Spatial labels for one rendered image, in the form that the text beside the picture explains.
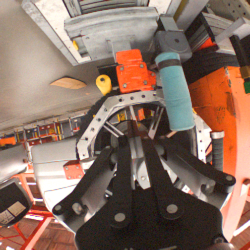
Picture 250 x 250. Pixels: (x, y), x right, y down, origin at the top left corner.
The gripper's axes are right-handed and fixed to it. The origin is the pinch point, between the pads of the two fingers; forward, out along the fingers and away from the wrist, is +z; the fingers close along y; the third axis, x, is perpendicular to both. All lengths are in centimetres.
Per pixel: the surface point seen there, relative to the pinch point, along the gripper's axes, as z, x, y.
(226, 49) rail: 41, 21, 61
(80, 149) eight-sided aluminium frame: 25.8, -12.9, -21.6
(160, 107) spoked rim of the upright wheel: 42.6, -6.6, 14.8
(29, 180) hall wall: 757, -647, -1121
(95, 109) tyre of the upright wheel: 38.7, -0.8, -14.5
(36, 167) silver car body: 58, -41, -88
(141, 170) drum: 12.0, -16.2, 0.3
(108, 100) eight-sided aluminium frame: 31.2, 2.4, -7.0
